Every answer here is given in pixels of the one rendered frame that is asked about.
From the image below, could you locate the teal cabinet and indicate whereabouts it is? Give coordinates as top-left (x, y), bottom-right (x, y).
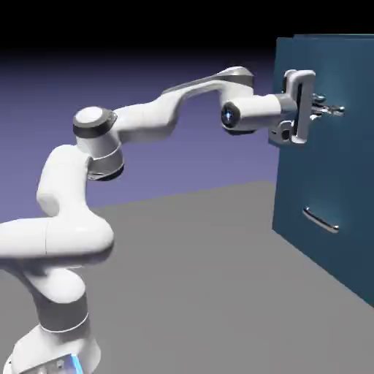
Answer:
top-left (271, 34), bottom-right (374, 308)

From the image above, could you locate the teal drawer front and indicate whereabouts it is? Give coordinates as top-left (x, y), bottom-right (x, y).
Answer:
top-left (273, 34), bottom-right (374, 172)
top-left (272, 133), bottom-right (374, 308)

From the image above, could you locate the silver metal drawer handle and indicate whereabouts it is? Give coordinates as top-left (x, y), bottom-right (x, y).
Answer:
top-left (310, 92), bottom-right (346, 121)
top-left (302, 206), bottom-right (340, 234)

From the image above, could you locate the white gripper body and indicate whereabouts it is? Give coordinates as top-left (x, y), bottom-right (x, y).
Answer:
top-left (282, 69), bottom-right (317, 145)

